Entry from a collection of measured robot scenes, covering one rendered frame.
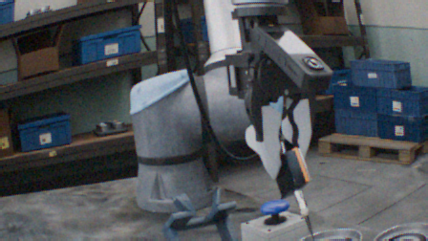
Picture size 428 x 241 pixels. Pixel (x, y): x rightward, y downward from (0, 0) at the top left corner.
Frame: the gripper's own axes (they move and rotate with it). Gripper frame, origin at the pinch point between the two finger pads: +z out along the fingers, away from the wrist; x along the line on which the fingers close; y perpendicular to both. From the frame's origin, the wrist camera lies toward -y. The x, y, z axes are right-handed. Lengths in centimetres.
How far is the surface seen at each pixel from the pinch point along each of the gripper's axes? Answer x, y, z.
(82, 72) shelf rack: -46, 326, -3
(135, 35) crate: -94, 338, -21
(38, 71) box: -6, 329, -12
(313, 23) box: -268, 357, -19
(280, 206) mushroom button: 0.1, 2.2, 5.8
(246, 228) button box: 3.6, 5.5, 9.0
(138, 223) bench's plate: 11.8, 29.8, 13.1
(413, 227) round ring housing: -10.9, -18.5, 9.7
